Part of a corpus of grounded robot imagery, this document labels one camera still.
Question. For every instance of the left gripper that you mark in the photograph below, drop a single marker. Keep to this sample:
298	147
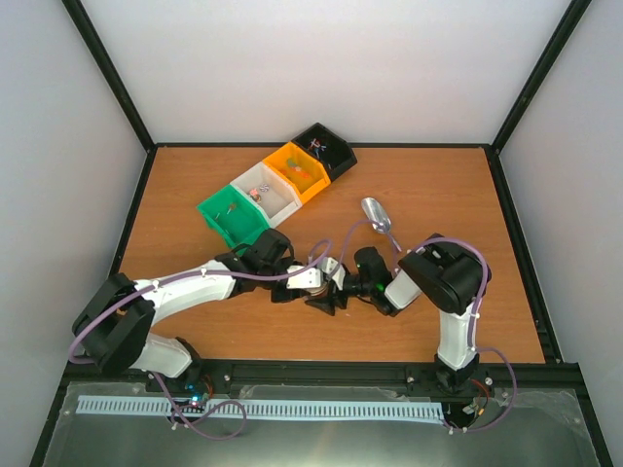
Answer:
287	297

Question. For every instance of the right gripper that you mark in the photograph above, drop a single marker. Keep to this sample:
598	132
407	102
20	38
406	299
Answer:
326	305

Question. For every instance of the gold jar lid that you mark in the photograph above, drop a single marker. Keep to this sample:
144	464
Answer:
318	291

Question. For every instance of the green plastic bin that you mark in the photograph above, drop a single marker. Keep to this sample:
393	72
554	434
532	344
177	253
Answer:
234	216

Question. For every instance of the metal scoop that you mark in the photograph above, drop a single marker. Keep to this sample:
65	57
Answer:
381	222

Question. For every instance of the white plastic bin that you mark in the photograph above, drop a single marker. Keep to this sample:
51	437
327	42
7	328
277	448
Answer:
274	197

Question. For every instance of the yellow plastic bin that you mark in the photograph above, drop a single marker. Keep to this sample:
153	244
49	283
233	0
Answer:
303	173

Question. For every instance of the black plastic bin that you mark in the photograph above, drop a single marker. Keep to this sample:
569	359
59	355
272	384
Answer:
328	148

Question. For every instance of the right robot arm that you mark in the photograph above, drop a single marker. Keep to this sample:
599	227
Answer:
450	273

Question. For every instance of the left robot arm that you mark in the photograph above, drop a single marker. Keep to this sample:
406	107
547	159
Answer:
114	331

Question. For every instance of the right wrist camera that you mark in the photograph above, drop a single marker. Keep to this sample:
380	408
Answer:
334	271

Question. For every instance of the blue slotted cable duct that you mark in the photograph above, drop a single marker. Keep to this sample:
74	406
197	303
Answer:
275	410

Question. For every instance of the black aluminium front rail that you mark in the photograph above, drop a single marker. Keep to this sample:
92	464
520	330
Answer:
411	379

